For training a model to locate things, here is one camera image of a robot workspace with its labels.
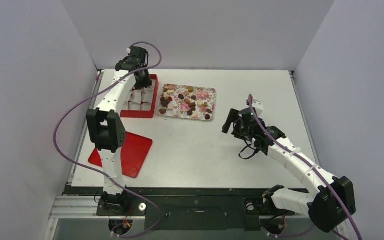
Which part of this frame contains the red box lid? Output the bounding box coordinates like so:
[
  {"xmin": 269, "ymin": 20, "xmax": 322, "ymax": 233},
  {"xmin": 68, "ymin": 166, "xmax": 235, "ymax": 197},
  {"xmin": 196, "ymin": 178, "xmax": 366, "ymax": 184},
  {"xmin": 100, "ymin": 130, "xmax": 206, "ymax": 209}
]
[{"xmin": 84, "ymin": 132, "xmax": 153, "ymax": 179}]

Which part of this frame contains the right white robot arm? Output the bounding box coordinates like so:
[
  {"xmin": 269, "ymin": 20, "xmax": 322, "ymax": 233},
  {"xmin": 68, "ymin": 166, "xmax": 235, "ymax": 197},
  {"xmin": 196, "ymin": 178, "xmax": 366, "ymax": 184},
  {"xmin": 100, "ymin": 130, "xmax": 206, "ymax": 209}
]
[{"xmin": 222, "ymin": 108, "xmax": 356, "ymax": 233}]

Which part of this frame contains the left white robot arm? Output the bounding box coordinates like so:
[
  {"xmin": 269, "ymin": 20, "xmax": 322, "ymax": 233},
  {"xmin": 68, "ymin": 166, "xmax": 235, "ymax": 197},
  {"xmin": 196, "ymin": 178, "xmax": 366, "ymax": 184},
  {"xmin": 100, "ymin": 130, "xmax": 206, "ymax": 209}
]
[{"xmin": 86, "ymin": 46, "xmax": 152, "ymax": 215}]

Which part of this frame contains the red chocolate box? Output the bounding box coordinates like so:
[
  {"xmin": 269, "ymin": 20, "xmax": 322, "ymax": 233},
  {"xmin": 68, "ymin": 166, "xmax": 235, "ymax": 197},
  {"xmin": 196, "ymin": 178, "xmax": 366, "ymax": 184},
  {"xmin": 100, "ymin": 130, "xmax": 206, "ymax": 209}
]
[{"xmin": 120, "ymin": 74, "xmax": 159, "ymax": 119}]

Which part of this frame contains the floral serving tray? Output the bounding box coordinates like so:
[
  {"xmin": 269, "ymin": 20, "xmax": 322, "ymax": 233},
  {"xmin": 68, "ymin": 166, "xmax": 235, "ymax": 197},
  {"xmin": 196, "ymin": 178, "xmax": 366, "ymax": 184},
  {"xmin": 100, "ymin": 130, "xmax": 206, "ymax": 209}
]
[{"xmin": 156, "ymin": 84, "xmax": 217, "ymax": 122}]

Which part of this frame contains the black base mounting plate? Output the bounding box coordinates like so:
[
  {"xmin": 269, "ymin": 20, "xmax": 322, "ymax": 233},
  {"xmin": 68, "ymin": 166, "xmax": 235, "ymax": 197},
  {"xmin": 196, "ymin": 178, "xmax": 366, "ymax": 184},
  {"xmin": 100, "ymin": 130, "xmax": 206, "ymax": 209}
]
[{"xmin": 63, "ymin": 186, "xmax": 295, "ymax": 234}]

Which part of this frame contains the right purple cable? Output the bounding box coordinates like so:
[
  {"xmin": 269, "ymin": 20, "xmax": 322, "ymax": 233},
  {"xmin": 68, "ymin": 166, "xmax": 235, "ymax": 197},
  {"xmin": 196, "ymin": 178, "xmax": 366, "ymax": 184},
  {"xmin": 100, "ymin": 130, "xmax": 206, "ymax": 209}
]
[{"xmin": 247, "ymin": 94, "xmax": 363, "ymax": 240}]

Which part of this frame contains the purple cable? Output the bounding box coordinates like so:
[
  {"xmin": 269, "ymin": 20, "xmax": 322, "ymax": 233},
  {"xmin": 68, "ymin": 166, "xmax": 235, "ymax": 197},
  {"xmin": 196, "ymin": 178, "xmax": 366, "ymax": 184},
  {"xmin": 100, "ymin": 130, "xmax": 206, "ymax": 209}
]
[
  {"xmin": 247, "ymin": 94, "xmax": 363, "ymax": 240},
  {"xmin": 52, "ymin": 41, "xmax": 163, "ymax": 240}
]

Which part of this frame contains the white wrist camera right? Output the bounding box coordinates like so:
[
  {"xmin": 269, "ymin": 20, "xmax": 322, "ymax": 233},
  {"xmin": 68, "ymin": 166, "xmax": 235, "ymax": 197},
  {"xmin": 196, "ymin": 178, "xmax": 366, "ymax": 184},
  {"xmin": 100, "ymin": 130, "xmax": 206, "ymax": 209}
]
[{"xmin": 252, "ymin": 99, "xmax": 264, "ymax": 118}]

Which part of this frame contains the black looped cable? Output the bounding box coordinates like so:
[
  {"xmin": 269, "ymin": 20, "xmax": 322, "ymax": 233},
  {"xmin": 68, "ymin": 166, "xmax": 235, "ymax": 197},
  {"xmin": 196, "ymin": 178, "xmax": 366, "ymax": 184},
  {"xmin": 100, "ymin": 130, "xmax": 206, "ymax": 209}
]
[{"xmin": 237, "ymin": 140, "xmax": 261, "ymax": 161}]

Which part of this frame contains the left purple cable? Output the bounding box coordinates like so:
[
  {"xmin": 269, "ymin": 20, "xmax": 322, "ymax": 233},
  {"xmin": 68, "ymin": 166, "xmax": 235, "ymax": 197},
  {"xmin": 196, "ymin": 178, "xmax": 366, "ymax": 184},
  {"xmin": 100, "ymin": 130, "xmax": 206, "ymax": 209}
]
[{"xmin": 52, "ymin": 41, "xmax": 163, "ymax": 240}]

